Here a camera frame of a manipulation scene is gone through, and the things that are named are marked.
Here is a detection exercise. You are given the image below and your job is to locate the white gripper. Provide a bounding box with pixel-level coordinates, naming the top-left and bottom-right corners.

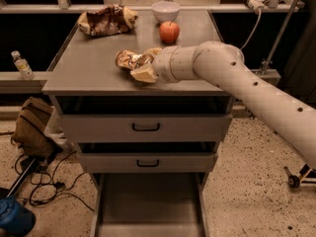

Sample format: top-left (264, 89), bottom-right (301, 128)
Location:
top-left (130, 46), bottom-right (198, 83)

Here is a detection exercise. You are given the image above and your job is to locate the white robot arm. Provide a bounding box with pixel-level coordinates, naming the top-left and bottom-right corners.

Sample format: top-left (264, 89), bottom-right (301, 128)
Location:
top-left (130, 40), bottom-right (316, 169)

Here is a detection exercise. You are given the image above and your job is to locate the grey drawer cabinet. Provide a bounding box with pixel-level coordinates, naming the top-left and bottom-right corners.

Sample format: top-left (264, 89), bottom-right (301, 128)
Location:
top-left (41, 9), bottom-right (244, 237)

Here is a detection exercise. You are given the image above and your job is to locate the grey top drawer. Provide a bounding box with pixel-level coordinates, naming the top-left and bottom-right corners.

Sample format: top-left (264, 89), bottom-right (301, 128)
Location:
top-left (58, 96), bottom-right (232, 142)

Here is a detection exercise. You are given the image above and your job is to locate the grey drawer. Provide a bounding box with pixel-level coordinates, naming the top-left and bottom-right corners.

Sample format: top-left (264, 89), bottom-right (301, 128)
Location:
top-left (79, 142), bottom-right (217, 173)
top-left (58, 96), bottom-right (232, 142)
top-left (90, 173), bottom-right (209, 237)

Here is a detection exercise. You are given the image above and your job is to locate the grey middle drawer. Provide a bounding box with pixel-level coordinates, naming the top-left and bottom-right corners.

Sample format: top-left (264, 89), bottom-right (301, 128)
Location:
top-left (79, 142), bottom-right (217, 173)

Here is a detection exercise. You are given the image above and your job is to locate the grey bottom drawer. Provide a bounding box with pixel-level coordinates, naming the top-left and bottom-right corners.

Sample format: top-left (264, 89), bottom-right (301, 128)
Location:
top-left (90, 173), bottom-right (209, 237)

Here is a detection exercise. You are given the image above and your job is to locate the red apple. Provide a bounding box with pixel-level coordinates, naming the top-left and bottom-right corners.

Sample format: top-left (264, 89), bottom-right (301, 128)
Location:
top-left (159, 21), bottom-right (180, 43)

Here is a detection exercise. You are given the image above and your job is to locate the white bowl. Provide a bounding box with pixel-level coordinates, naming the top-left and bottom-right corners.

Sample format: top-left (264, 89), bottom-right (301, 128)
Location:
top-left (151, 1), bottom-right (181, 23)

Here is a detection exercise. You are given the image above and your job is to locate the crumpled brown chip bag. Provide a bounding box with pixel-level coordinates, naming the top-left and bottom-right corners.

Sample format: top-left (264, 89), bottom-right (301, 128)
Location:
top-left (77, 4), bottom-right (138, 37)

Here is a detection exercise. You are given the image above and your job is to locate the metal tripod pole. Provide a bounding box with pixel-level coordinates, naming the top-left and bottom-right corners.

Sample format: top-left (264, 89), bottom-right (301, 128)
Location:
top-left (256, 0), bottom-right (307, 77)

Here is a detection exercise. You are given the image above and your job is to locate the white power strip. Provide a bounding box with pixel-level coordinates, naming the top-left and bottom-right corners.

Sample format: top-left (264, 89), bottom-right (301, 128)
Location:
top-left (238, 0), bottom-right (269, 15)

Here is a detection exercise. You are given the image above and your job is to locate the clear plastic bottle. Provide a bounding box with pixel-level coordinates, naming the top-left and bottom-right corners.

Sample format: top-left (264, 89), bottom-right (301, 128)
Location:
top-left (11, 50), bottom-right (35, 80)

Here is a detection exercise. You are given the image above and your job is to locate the brown backpack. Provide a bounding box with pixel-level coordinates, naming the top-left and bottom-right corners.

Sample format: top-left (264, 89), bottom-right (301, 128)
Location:
top-left (12, 97), bottom-right (56, 158)

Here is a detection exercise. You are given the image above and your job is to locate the black wheeled stand base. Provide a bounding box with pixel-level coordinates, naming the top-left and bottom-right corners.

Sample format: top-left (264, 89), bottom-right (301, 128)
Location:
top-left (283, 164), bottom-right (316, 189)

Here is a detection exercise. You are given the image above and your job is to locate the blue plastic container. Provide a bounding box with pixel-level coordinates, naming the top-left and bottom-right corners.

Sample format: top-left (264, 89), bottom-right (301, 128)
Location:
top-left (0, 197), bottom-right (36, 237)

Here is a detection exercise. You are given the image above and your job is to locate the white power cable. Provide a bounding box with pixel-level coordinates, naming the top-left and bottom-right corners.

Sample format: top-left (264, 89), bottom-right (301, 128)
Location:
top-left (239, 9), bottom-right (263, 51)

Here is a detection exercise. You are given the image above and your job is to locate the black floor cable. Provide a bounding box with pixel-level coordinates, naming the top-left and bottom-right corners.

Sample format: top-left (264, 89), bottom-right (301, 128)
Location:
top-left (13, 150), bottom-right (96, 213)

